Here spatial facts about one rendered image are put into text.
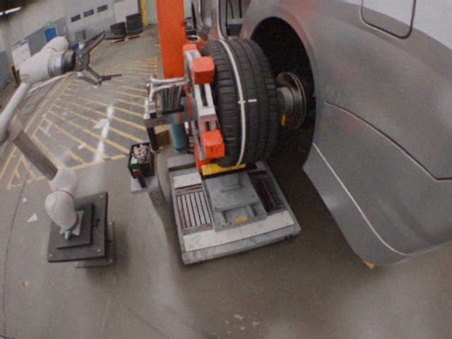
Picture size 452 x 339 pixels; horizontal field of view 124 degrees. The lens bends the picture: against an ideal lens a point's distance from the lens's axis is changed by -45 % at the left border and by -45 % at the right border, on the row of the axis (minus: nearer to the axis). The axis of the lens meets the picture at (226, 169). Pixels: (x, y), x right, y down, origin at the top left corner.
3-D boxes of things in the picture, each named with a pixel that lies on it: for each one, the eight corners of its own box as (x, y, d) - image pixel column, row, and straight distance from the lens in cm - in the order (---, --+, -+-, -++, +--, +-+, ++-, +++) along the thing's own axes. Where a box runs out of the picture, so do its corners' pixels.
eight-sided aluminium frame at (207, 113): (218, 180, 108) (215, 74, 76) (205, 183, 108) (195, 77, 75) (198, 121, 149) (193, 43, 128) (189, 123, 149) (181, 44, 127)
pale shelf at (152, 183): (159, 189, 131) (157, 186, 128) (132, 194, 134) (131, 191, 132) (156, 144, 162) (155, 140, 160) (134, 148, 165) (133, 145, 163)
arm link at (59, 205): (57, 230, 154) (37, 212, 140) (62, 207, 162) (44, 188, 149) (75, 229, 144) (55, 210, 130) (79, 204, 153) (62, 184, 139)
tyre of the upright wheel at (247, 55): (268, 186, 115) (290, 59, 79) (224, 195, 109) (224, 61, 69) (232, 119, 161) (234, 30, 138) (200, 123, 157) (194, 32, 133)
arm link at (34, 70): (44, 58, 79) (58, 43, 90) (13, 68, 87) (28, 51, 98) (50, 85, 83) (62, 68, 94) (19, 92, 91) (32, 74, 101)
